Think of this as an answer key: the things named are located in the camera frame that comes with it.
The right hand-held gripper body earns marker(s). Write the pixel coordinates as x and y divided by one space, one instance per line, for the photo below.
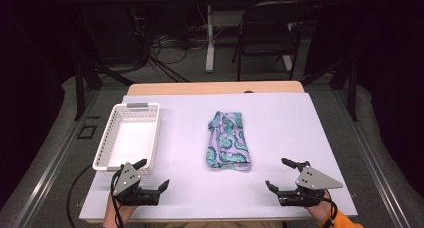
313 180

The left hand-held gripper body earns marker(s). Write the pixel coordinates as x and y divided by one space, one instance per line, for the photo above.
126 179

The white perforated plastic basket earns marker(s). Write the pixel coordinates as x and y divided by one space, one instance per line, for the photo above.
131 138

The purple teal paisley cloth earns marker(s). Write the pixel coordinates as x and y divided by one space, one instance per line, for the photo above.
228 141

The person's right hand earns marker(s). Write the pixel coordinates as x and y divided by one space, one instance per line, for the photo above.
321 209

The person's left hand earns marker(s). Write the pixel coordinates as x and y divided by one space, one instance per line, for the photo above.
116 212

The white table board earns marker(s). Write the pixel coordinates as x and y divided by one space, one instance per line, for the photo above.
283 128

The black metal stand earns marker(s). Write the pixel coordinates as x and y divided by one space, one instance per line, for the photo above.
352 88
80 88

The light wooden table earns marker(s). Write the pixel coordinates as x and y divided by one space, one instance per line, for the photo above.
200 88

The white desk leg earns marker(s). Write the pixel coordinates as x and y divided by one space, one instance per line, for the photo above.
287 63
210 44

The black folding chair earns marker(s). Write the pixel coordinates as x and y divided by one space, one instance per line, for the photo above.
266 31

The aluminium floor rail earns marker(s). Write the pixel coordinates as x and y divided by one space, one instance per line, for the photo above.
50 168
376 161

